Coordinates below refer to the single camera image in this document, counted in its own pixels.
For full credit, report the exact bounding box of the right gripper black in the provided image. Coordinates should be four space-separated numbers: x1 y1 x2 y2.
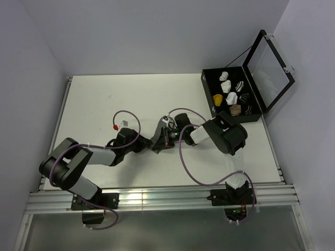
153 126 185 151

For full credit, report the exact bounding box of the grey sock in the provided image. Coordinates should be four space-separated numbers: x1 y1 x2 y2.
150 116 167 154

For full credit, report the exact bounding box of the yellow sock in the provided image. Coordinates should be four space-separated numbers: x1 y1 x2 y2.
213 94 223 107

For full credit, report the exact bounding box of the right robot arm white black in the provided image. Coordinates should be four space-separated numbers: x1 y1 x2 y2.
151 111 250 204

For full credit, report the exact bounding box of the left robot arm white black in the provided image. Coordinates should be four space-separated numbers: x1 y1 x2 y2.
39 128 152 209

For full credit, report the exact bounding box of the brown rolled sock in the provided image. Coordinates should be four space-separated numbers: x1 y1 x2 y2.
229 105 242 116

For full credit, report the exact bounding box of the white rolled sock lower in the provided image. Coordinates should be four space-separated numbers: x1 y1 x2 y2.
226 92 238 105

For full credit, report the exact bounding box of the black storage box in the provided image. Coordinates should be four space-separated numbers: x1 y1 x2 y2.
200 65 263 124

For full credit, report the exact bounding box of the white rolled sock upper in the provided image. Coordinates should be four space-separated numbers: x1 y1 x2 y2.
220 80 231 93

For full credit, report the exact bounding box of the black electronics box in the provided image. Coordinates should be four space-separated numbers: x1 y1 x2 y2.
82 213 105 225

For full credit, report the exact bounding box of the dark colourful striped rolled sock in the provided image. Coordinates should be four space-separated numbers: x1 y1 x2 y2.
242 105 252 115

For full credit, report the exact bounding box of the black white striped rolled sock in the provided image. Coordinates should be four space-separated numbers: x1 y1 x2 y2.
235 81 244 93

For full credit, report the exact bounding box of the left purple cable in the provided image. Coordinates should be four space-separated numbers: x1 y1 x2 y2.
48 110 141 188

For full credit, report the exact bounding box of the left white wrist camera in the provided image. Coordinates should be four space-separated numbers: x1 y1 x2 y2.
113 120 128 131

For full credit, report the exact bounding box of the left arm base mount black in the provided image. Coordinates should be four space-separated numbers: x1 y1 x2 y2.
71 193 119 211

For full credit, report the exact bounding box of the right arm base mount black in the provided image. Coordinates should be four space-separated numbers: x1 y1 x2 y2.
207 188 257 206

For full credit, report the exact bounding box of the glass box lid black frame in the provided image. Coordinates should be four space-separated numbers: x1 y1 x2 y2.
242 29 295 114

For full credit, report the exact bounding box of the aluminium frame rail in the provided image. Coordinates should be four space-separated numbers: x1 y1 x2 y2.
14 184 299 250

